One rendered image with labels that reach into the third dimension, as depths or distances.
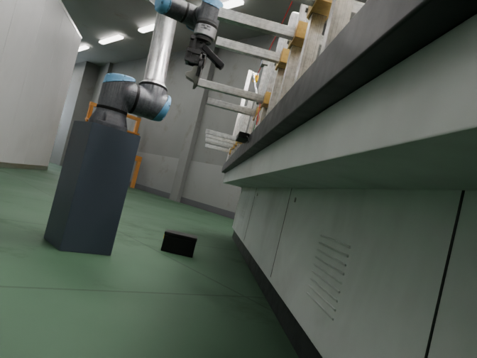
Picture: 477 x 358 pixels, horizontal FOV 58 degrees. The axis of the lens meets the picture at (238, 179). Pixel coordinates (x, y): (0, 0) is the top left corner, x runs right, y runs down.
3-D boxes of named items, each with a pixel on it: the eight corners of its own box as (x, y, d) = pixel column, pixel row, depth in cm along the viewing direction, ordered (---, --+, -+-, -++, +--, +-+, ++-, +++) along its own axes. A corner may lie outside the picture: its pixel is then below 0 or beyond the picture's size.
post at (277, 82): (261, 136, 157) (292, 9, 159) (260, 137, 160) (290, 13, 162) (270, 138, 157) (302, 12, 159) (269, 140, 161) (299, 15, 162)
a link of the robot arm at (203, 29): (216, 35, 184) (217, 26, 174) (214, 45, 183) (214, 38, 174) (196, 28, 183) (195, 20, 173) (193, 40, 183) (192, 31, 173)
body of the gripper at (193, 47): (184, 65, 182) (192, 38, 182) (204, 71, 182) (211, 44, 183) (183, 60, 174) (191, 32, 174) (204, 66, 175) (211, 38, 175)
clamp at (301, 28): (292, 35, 126) (297, 19, 126) (284, 50, 139) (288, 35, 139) (313, 41, 126) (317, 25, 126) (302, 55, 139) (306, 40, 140)
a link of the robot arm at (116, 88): (93, 105, 217) (102, 71, 218) (126, 115, 226) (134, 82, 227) (100, 103, 204) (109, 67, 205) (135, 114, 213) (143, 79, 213)
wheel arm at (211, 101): (206, 104, 202) (208, 96, 202) (206, 106, 205) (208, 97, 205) (295, 128, 205) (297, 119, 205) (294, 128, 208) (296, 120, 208)
